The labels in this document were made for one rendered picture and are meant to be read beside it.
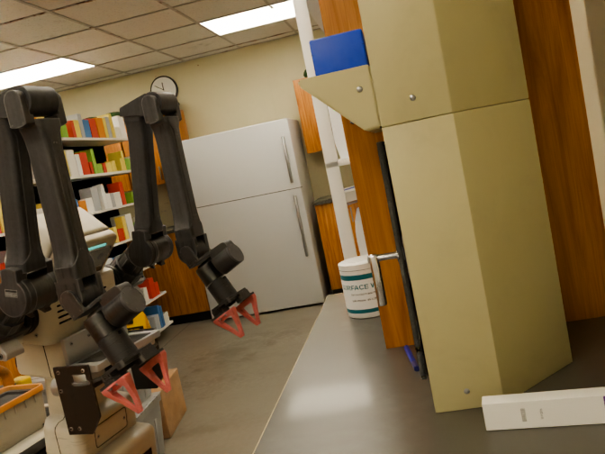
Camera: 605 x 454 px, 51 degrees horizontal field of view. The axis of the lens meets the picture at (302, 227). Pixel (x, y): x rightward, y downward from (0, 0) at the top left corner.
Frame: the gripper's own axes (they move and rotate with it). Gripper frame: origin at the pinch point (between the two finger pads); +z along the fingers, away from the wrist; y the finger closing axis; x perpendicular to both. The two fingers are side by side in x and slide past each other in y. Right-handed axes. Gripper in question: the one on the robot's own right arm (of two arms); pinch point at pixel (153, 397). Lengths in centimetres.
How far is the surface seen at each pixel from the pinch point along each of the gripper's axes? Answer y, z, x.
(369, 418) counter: -0.3, 24.5, -35.6
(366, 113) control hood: 0, -16, -67
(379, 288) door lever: 4, 8, -49
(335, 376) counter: 19.7, 18.7, -24.3
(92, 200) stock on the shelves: 316, -158, 219
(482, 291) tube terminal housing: 3, 17, -63
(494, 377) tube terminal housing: 3, 30, -56
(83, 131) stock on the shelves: 328, -209, 196
